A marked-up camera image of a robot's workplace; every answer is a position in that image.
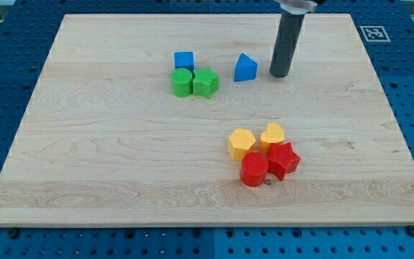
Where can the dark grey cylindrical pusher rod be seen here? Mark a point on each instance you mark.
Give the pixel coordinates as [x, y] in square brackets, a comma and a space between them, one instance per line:
[285, 44]

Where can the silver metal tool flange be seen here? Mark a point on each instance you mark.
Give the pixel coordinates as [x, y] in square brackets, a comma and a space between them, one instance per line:
[298, 6]

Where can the blue triangle block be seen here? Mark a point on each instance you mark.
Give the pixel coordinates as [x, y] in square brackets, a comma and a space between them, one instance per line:
[245, 69]

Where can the green star block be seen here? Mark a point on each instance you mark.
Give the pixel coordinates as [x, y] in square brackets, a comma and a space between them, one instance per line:
[205, 82]

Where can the red star block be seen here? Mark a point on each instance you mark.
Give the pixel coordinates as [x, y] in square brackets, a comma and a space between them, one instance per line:
[282, 160]

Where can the white fiducial marker tag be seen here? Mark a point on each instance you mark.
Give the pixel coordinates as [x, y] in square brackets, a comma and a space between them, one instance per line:
[374, 33]

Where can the yellow heart block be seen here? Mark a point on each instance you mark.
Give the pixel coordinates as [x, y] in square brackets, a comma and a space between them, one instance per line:
[273, 134]

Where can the blue cube block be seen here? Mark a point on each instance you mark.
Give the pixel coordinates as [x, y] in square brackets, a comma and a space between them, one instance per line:
[184, 60]

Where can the green cylinder block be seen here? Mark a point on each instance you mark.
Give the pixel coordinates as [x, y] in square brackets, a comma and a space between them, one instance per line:
[182, 82]

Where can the yellow hexagon block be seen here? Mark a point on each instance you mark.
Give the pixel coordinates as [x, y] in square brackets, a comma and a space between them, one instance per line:
[240, 143]

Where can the red cylinder block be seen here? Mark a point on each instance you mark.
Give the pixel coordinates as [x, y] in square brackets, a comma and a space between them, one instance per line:
[254, 167]

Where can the light wooden board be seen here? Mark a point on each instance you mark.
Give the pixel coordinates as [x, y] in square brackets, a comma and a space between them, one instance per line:
[104, 142]

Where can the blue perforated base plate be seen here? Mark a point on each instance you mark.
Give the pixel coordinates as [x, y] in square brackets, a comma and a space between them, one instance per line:
[26, 35]

